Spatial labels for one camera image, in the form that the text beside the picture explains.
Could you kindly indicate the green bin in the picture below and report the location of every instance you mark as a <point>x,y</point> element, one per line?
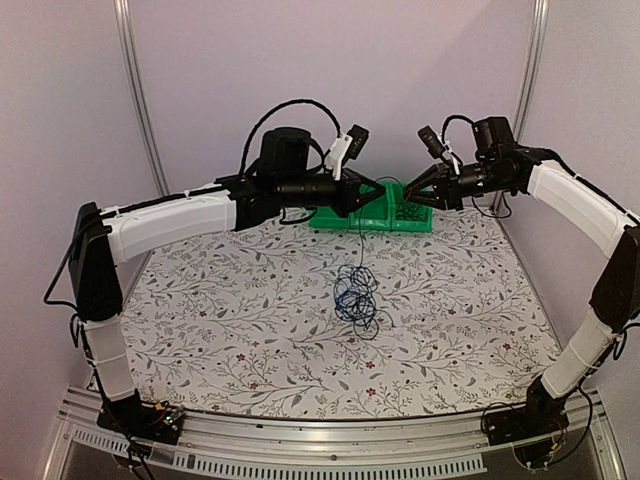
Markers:
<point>409,217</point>
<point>326,218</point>
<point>376,215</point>

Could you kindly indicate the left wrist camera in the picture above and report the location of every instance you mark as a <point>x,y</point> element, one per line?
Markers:
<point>347,146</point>

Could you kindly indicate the right aluminium post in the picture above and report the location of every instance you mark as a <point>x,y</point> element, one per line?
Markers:
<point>532,65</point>

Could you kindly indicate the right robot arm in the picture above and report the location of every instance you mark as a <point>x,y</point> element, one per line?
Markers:
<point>503,165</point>

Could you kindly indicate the aluminium post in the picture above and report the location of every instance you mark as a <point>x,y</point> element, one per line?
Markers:
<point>134,76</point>
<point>532,65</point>

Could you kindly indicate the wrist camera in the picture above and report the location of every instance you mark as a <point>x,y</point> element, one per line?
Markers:
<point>440,149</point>
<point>347,146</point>

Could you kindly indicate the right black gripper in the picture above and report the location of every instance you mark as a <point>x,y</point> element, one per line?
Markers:
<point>451,197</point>

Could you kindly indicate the front aluminium rail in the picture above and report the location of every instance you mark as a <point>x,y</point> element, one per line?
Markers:
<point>219,446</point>

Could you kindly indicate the floral table mat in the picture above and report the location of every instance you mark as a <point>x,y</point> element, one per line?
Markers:
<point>296,322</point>

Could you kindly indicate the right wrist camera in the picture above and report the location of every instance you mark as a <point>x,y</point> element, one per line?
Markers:
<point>440,149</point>

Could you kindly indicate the middle green bin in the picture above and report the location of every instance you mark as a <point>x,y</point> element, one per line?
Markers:
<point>376,215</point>

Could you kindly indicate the right green bin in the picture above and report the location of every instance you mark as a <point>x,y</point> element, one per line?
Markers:
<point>409,217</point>

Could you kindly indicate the left aluminium post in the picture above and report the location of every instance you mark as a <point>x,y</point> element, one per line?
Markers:
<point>134,76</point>

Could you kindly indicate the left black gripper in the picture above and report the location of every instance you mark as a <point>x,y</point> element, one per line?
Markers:
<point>353,184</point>

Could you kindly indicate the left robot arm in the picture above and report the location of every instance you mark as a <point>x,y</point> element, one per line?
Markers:
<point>291,172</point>

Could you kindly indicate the left green bin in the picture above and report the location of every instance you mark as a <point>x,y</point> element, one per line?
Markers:
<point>326,218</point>

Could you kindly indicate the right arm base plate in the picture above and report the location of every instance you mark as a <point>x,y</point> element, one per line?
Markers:
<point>504,423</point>

